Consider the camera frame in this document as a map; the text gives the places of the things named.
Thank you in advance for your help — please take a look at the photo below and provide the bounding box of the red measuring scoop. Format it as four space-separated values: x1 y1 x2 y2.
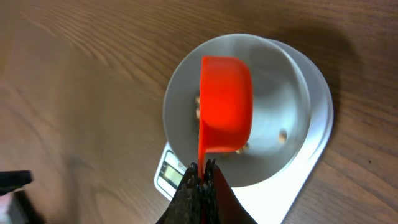
197 55 253 177

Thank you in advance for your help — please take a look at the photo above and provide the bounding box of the grey bowl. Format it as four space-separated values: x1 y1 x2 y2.
162 34 311 187

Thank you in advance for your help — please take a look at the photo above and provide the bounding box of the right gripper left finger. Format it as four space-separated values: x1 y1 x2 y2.
156 162 202 224

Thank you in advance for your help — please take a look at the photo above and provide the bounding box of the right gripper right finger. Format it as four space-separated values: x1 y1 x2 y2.
203 159 256 224

